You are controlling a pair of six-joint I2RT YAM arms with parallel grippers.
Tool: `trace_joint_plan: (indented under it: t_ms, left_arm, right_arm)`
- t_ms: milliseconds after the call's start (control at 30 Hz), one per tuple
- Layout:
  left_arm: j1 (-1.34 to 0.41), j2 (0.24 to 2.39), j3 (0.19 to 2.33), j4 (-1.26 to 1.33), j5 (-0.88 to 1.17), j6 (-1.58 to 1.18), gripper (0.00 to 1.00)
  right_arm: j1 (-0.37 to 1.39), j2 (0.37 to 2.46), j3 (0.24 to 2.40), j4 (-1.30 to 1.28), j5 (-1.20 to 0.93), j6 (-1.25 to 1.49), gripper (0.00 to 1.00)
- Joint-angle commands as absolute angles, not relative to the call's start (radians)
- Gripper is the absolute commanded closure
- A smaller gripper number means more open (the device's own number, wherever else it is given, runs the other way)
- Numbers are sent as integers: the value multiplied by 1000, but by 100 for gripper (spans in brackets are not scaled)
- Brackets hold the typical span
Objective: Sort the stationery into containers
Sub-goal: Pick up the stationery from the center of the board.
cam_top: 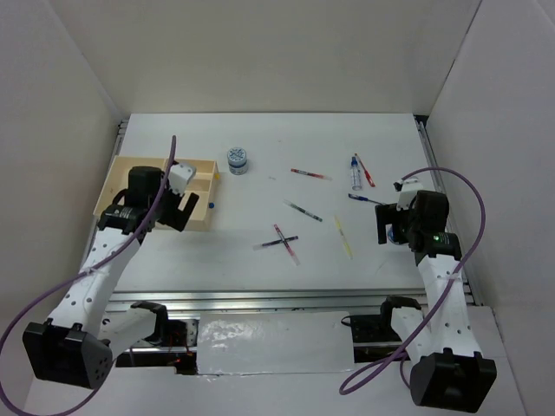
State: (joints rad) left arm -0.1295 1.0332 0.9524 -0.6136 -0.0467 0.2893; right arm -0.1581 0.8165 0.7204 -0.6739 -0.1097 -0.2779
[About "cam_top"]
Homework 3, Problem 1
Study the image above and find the red ballpoint pen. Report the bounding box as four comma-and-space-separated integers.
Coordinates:
355, 153, 375, 187

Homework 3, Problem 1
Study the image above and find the blue capped glue bottle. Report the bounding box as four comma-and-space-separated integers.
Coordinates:
350, 156, 362, 191

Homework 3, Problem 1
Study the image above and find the purple gel pen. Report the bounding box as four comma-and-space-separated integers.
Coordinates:
253, 236, 298, 250

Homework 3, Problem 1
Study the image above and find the blue white round jar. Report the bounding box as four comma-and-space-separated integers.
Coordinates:
227, 147, 248, 175

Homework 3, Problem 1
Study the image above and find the red gel pen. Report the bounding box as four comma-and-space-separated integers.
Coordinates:
290, 168, 332, 181

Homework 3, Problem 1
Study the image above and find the green gel pen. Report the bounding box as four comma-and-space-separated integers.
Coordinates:
283, 199, 323, 223

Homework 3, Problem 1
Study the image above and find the pink gel pen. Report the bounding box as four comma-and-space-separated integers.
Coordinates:
273, 224, 300, 266

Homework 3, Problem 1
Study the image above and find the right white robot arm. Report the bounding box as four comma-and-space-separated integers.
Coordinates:
375, 185, 497, 413

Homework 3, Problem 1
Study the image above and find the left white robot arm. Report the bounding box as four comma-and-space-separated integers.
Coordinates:
23, 162, 199, 390

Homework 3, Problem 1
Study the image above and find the blue ballpoint pen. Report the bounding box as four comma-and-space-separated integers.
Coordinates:
348, 193, 385, 205

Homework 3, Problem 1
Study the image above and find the beige wooden organizer tray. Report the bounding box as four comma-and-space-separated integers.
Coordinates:
93, 155, 221, 233

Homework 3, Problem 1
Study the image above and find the yellow gel pen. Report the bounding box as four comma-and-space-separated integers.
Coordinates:
334, 215, 353, 260

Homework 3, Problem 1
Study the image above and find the white cover plate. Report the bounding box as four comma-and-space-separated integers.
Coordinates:
197, 311, 355, 375

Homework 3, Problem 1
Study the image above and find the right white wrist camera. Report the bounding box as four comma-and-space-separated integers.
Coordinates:
394, 177, 424, 211

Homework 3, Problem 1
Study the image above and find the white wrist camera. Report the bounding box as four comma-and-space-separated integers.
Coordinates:
168, 162, 197, 195
394, 177, 424, 211

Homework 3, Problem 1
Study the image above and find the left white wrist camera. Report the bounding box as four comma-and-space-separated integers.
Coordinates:
168, 162, 197, 195

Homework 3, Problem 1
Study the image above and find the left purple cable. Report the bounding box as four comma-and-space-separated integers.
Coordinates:
0, 134, 178, 412

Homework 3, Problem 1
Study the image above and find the aluminium front rail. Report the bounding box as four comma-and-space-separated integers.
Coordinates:
108, 289, 473, 314

